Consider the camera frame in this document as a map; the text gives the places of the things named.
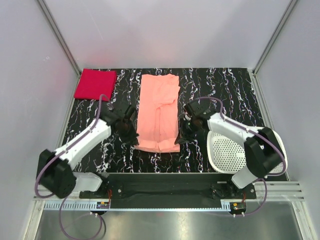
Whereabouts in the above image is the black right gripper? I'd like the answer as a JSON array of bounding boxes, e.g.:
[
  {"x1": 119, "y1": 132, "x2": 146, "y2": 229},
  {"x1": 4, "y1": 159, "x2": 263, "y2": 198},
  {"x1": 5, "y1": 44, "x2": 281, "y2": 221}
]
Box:
[{"x1": 175, "y1": 118, "x2": 200, "y2": 146}]

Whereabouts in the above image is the salmon pink t shirt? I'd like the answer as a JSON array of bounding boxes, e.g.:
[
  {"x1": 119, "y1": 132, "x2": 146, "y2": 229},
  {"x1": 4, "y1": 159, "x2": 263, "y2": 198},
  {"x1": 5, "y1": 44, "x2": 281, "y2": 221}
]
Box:
[{"x1": 135, "y1": 74, "x2": 180, "y2": 153}]

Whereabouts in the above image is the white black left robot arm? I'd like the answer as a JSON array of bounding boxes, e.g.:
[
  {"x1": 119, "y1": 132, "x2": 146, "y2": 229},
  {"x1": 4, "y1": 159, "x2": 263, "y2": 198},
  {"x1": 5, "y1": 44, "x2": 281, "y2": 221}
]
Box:
[{"x1": 36, "y1": 105, "x2": 138, "y2": 199}]

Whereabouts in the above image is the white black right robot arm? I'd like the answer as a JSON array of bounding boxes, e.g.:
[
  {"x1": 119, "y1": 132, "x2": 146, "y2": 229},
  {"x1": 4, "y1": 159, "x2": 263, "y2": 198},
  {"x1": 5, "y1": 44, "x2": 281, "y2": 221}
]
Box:
[{"x1": 119, "y1": 111, "x2": 287, "y2": 199}]

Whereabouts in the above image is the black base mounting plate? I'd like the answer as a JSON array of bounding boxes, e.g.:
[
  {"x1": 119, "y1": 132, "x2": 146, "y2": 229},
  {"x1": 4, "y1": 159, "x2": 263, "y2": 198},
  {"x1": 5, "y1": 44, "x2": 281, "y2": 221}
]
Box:
[{"x1": 79, "y1": 173, "x2": 257, "y2": 207}]

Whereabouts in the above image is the white perforated plastic basket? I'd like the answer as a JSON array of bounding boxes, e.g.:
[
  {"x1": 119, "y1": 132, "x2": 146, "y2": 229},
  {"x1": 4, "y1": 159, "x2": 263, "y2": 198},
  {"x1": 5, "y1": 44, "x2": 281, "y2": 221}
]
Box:
[{"x1": 207, "y1": 127, "x2": 288, "y2": 178}]

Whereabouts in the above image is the folded red t shirt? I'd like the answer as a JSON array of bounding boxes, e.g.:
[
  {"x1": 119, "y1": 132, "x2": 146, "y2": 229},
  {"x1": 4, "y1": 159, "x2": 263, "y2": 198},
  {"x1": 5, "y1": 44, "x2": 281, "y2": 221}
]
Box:
[{"x1": 74, "y1": 68, "x2": 117, "y2": 100}]

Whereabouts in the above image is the white slotted cable duct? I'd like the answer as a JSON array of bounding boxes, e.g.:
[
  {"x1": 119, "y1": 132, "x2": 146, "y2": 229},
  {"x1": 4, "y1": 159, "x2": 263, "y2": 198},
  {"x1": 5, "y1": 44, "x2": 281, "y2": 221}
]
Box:
[{"x1": 44, "y1": 200, "x2": 231, "y2": 212}]

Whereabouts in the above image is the left aluminium frame post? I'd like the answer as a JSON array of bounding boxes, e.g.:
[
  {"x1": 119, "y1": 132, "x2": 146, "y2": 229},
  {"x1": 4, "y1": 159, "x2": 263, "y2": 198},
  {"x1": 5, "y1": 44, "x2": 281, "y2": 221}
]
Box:
[{"x1": 34, "y1": 0, "x2": 83, "y2": 78}]

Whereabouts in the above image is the aluminium frame post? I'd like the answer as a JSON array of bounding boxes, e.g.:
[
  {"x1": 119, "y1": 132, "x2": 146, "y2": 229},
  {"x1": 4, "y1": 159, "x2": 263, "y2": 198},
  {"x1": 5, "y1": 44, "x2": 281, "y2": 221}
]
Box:
[
  {"x1": 252, "y1": 0, "x2": 300, "y2": 76},
  {"x1": 34, "y1": 0, "x2": 83, "y2": 78}
]

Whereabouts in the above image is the right aluminium frame post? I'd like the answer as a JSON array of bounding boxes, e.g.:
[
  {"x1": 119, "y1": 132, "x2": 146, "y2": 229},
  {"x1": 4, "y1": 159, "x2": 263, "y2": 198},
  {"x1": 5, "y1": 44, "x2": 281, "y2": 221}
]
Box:
[{"x1": 252, "y1": 0, "x2": 300, "y2": 76}]

